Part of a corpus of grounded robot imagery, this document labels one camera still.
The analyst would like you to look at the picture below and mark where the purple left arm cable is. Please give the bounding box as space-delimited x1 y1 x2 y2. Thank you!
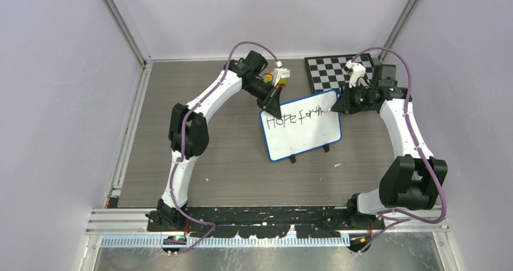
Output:
168 41 283 255

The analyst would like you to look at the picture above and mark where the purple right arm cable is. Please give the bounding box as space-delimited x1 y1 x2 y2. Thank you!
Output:
351 47 448 254

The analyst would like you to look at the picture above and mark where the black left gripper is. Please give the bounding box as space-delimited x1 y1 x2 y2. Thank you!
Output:
244 79 284 120

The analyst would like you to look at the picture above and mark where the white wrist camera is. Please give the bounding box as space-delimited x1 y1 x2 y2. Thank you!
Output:
345 60 366 88
272 61 290 87

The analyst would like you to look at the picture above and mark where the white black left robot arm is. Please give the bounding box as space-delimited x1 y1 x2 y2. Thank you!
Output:
148 51 282 231

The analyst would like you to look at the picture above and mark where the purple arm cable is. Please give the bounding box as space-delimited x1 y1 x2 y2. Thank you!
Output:
168 41 283 255
351 47 448 254

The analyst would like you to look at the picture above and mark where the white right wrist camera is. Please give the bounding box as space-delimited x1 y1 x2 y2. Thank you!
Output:
345 60 366 88

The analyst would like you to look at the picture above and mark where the black white checkerboard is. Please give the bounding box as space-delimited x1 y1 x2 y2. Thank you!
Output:
304 54 355 94

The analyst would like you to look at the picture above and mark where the aluminium frame rail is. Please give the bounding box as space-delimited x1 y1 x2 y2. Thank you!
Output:
85 208 451 235

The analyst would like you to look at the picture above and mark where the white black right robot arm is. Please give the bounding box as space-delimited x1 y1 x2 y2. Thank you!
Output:
331 61 448 229

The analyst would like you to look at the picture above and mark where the perforated metal strip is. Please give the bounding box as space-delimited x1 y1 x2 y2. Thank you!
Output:
100 233 350 249

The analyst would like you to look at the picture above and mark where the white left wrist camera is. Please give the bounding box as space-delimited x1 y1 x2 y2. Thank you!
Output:
272 61 290 87

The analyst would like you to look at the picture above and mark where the orange green toy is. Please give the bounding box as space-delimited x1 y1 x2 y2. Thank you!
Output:
263 73 287 86

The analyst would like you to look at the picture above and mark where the blue framed whiteboard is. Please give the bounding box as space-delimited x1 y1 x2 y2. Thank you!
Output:
260 90 342 162

